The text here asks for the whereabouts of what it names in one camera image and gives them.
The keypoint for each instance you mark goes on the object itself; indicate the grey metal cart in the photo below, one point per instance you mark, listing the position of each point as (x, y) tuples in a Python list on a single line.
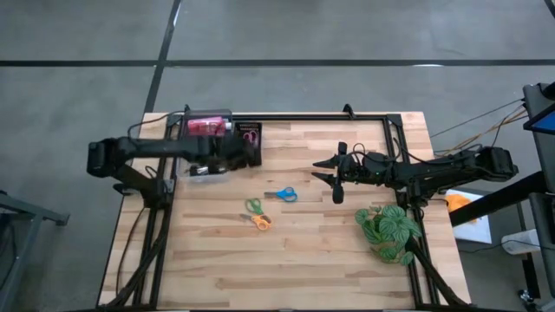
[(26, 205)]

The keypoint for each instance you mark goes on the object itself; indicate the green striped potted plant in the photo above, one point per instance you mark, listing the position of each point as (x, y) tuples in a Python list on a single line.
[(388, 227)]

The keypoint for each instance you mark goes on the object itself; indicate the green scissors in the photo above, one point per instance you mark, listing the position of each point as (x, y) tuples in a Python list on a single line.
[(253, 206)]

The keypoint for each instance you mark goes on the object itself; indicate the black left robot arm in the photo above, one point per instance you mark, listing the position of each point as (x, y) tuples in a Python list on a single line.
[(152, 147)]

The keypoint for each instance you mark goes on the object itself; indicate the white floor device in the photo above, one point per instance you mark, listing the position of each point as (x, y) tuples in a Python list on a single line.
[(520, 242)]

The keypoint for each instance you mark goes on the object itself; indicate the orange cloth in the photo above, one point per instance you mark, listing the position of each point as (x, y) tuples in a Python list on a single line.
[(459, 203)]

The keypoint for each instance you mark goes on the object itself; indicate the black stand with screen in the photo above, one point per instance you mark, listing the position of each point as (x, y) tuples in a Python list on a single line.
[(539, 99)]

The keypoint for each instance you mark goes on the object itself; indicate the black diagonal support beam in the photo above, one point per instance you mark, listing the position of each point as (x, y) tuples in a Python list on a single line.
[(498, 199)]

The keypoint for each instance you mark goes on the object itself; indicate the black frame clamp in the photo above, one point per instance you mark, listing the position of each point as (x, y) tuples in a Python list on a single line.
[(121, 189), (349, 110)]

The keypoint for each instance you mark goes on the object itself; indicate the black plastic basket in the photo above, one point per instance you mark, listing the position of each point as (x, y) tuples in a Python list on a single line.
[(256, 130)]

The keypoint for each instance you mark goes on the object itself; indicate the black aluminium rig frame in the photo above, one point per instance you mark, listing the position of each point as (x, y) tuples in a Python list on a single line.
[(303, 117)]

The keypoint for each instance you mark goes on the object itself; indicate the large black silver-ferrule brush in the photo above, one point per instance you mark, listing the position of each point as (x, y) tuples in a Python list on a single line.
[(204, 170)]

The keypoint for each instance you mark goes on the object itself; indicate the blue scissors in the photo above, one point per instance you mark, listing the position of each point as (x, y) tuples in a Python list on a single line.
[(286, 194)]

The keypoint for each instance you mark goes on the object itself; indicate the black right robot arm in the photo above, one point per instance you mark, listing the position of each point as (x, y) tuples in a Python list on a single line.
[(451, 169)]

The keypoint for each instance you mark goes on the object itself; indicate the tinted clear plastic bin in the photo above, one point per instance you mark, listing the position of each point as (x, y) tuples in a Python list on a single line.
[(208, 113)]

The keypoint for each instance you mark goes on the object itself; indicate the white box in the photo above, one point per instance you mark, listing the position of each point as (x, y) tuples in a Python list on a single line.
[(477, 229)]

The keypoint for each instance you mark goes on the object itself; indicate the orange scissors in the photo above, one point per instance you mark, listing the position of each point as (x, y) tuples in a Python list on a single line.
[(262, 222)]

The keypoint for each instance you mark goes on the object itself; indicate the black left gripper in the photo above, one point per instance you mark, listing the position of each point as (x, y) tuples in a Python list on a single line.
[(238, 154)]

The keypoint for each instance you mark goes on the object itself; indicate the pink scissors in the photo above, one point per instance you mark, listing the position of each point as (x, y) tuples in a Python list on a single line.
[(250, 136)]

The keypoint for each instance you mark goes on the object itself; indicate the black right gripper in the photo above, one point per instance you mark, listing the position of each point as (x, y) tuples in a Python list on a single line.
[(357, 171)]

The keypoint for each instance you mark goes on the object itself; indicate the red paint bottle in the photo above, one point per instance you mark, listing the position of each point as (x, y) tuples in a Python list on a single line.
[(206, 125)]

